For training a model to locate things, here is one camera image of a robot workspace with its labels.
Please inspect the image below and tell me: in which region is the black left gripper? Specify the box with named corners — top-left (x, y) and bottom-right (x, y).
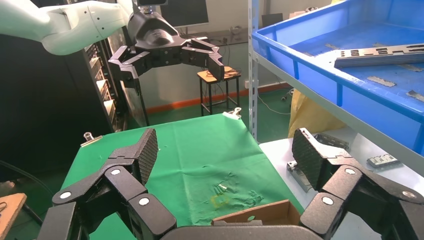
top-left (108, 10), bottom-right (226, 89)

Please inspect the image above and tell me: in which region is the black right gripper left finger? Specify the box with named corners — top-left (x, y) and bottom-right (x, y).
top-left (36, 128), bottom-right (177, 240)

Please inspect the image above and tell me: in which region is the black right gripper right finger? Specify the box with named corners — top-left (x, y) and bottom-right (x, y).
top-left (292, 128), bottom-right (424, 240)

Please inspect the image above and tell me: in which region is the silver metal IO shield plate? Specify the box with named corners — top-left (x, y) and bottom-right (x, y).
top-left (333, 52), bottom-right (424, 69)
top-left (342, 43), bottom-right (424, 58)

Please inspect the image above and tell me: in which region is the shallow cardboard box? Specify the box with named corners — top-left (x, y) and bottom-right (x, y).
top-left (211, 199), bottom-right (302, 227)

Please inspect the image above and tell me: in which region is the blue plastic tray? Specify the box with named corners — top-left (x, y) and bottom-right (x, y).
top-left (251, 0), bottom-right (424, 157)

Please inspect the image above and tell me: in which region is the wooden top black stool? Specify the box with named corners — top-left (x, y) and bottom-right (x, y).
top-left (197, 66), bottom-right (242, 117)

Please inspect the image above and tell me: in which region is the yellow woven sack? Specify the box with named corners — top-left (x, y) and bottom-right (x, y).
top-left (287, 88), bottom-right (347, 139)

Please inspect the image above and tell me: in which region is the green cloth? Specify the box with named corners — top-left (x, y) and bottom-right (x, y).
top-left (61, 114), bottom-right (304, 240)

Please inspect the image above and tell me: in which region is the dark background desk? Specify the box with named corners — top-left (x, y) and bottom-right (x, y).
top-left (180, 28), bottom-right (249, 47)

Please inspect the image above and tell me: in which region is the silver binder clip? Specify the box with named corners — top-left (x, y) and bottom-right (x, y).
top-left (80, 131), bottom-right (104, 148)
top-left (222, 107), bottom-right (243, 121)

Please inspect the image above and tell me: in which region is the large black monitor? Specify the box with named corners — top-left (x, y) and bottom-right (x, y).
top-left (159, 0), bottom-right (210, 28)

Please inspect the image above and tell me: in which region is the small grey comb metal piece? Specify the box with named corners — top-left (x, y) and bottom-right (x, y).
top-left (366, 153), bottom-right (401, 169)

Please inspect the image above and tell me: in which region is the perforated steel shelf upright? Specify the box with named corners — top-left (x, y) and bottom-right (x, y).
top-left (247, 0), bottom-right (260, 142)

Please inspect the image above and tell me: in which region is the black server rack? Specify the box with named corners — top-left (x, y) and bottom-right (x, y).
top-left (0, 33), bottom-right (148, 173)

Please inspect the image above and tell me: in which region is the small black screen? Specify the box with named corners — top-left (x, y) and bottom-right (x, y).
top-left (261, 12), bottom-right (284, 28)

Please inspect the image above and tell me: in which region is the brown wooden board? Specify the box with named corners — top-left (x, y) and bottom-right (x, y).
top-left (0, 193), bottom-right (28, 240)

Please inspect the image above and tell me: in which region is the flat grey stamped metal bracket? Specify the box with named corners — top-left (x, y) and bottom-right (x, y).
top-left (286, 159), bottom-right (314, 194)

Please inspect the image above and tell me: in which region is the large grey folded metal bracket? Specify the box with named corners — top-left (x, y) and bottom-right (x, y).
top-left (313, 133), bottom-right (351, 152)

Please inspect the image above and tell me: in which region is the white floor cable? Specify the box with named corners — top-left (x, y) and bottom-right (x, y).
top-left (257, 94), bottom-right (292, 116)

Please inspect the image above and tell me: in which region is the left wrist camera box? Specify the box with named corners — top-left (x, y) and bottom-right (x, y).
top-left (136, 0), bottom-right (168, 8)

